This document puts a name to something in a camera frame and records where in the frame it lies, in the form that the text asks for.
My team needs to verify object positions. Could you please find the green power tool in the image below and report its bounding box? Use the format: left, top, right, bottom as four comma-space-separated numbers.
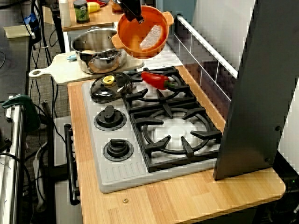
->
1, 94, 41, 133

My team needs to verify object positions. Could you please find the yellow squeeze bottle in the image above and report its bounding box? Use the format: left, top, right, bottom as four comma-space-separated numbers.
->
86, 1, 102, 14

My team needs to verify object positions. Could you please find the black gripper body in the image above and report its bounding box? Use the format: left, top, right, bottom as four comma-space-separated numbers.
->
120, 0, 142, 13

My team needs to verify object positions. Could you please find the black oven door handle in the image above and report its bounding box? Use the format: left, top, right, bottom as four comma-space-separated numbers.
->
64, 123, 81, 206

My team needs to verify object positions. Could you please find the light wooden cutting board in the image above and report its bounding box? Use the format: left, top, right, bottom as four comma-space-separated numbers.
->
28, 38, 145, 86

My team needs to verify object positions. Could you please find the green can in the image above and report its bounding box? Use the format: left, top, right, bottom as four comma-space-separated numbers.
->
73, 0, 91, 23

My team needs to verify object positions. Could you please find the amber jar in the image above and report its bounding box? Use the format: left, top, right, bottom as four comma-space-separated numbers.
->
111, 0, 124, 14

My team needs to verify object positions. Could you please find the black stove knob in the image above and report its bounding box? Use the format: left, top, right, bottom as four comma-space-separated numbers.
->
93, 105, 127, 131
103, 139, 135, 162

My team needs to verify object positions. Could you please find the white power strip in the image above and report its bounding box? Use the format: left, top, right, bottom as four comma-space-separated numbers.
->
32, 142, 49, 210

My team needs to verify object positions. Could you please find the grey toy stove plate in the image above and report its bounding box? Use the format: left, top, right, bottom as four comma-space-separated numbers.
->
81, 66, 222, 194

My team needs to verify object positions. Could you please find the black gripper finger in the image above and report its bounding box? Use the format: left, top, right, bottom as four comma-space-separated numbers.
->
130, 8, 144, 24
121, 6, 132, 21

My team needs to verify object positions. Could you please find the orange plastic toy pot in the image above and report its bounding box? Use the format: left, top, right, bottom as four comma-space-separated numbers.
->
111, 5, 175, 59

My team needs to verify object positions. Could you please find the glass lid with yellow knob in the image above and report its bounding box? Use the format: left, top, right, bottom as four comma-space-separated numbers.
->
90, 71, 134, 104

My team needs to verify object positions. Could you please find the wooden countertop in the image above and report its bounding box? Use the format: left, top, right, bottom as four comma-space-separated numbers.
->
67, 65, 287, 224

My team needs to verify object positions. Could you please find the black burner grate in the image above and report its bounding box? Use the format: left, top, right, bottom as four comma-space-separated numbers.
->
129, 102, 224, 173
122, 66, 196, 112

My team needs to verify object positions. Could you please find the white plastic bottle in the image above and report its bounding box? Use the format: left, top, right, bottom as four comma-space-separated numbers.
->
58, 0, 72, 28

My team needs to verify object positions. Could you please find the wooden side table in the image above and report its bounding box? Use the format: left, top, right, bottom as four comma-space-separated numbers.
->
42, 0, 126, 32

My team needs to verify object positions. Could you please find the yellowish notepad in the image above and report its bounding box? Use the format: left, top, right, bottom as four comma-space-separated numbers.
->
3, 24, 32, 38

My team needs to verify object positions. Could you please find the white toy kitchen cabinet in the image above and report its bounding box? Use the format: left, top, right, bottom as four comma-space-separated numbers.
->
53, 116, 82, 224

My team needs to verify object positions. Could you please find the red toy pepper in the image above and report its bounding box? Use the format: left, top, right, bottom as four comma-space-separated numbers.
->
141, 71, 176, 91

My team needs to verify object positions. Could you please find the white cloth piece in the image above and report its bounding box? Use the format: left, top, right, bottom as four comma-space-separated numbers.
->
139, 24, 164, 50

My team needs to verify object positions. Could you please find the stainless steel pot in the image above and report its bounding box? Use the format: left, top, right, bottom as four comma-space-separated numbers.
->
71, 27, 128, 75

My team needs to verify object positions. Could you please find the dark grey side panel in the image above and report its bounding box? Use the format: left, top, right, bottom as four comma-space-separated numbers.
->
213, 0, 299, 181

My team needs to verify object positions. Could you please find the dark tile backsplash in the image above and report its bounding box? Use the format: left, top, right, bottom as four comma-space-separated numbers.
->
174, 14, 239, 122

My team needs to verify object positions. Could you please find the silver metal stand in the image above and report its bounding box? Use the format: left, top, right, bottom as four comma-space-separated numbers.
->
0, 93, 25, 224

